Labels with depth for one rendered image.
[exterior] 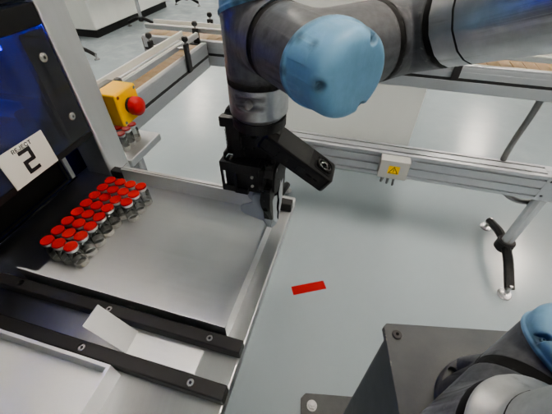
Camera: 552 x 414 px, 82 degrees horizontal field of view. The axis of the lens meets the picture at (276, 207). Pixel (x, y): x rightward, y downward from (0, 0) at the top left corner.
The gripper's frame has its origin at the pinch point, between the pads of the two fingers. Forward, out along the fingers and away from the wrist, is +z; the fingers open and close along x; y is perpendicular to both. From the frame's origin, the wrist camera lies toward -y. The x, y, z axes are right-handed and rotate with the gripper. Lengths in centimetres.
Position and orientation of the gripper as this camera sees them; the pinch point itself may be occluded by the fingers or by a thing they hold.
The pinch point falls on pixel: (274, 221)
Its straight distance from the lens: 54.9
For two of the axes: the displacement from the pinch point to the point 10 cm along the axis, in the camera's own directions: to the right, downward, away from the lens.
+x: -2.7, 6.7, -6.9
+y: -9.6, -1.9, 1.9
